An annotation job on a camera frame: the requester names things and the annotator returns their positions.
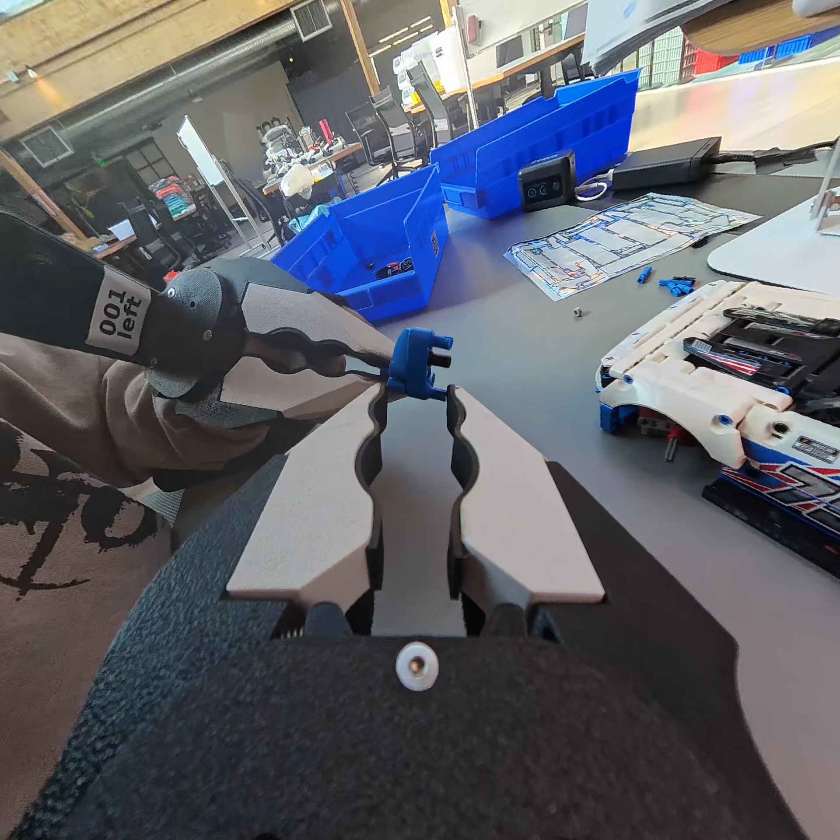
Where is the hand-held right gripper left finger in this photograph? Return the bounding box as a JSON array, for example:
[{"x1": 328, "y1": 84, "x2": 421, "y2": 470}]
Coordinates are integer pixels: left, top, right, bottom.
[{"x1": 226, "y1": 384, "x2": 388, "y2": 608}]

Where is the small black screen device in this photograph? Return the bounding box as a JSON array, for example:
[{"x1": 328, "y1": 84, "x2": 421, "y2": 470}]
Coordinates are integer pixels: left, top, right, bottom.
[{"x1": 518, "y1": 150, "x2": 578, "y2": 212}]

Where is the large blue storage bin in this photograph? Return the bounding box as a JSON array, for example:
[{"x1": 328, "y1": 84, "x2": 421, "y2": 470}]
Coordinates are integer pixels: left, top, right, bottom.
[{"x1": 430, "y1": 69, "x2": 641, "y2": 221}]

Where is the white blue toy race car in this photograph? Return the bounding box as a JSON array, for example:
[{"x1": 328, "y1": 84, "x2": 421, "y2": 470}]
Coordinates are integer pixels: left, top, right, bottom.
[{"x1": 596, "y1": 280, "x2": 840, "y2": 580}]

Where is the white whiteboard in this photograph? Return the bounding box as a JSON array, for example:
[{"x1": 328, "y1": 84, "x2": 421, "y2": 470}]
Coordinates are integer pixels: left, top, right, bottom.
[{"x1": 176, "y1": 116, "x2": 265, "y2": 258}]

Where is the grey desk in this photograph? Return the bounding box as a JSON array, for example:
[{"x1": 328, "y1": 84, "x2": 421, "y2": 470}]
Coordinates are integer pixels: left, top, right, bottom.
[{"x1": 167, "y1": 141, "x2": 840, "y2": 840}]

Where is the black power adapter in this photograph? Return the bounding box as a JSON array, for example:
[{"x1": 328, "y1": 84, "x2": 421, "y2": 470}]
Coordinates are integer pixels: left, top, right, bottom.
[{"x1": 612, "y1": 136, "x2": 723, "y2": 192}]

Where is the blue toy brick piece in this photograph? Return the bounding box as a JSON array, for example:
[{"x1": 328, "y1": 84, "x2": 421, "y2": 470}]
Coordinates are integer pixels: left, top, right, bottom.
[{"x1": 386, "y1": 327, "x2": 455, "y2": 401}]

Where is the person's beige printed sweatshirt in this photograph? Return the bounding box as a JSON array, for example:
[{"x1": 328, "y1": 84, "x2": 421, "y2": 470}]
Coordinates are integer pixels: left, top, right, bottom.
[{"x1": 0, "y1": 420, "x2": 186, "y2": 821}]

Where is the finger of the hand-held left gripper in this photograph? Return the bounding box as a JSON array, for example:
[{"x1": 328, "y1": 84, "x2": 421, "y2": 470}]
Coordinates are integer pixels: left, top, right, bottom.
[
  {"x1": 220, "y1": 356, "x2": 387, "y2": 416},
  {"x1": 239, "y1": 282, "x2": 399, "y2": 366}
]

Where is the small blue storage bin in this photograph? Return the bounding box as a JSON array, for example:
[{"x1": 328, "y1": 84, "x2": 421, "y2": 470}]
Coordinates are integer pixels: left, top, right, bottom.
[{"x1": 271, "y1": 164, "x2": 451, "y2": 324}]

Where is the person's left forearm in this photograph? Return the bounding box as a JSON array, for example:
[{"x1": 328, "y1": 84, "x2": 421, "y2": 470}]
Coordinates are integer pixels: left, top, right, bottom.
[{"x1": 0, "y1": 331, "x2": 309, "y2": 492}]

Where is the printed instruction sheet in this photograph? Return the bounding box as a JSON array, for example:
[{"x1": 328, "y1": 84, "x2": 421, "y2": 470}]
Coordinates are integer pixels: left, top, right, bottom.
[{"x1": 504, "y1": 192, "x2": 762, "y2": 302}]

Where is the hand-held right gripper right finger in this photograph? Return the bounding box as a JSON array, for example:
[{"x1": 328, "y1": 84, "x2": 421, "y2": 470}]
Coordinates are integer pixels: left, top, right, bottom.
[{"x1": 446, "y1": 387, "x2": 606, "y2": 608}]

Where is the black cable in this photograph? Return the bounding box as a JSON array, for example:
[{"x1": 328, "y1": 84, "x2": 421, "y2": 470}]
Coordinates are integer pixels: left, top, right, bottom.
[{"x1": 718, "y1": 148, "x2": 820, "y2": 166}]

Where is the black office chair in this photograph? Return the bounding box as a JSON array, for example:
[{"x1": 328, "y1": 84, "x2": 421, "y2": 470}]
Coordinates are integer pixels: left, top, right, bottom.
[{"x1": 367, "y1": 85, "x2": 422, "y2": 173}]

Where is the white monitor stand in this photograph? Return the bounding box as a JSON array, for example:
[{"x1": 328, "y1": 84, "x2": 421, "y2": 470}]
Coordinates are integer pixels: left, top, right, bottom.
[{"x1": 707, "y1": 187, "x2": 840, "y2": 297}]

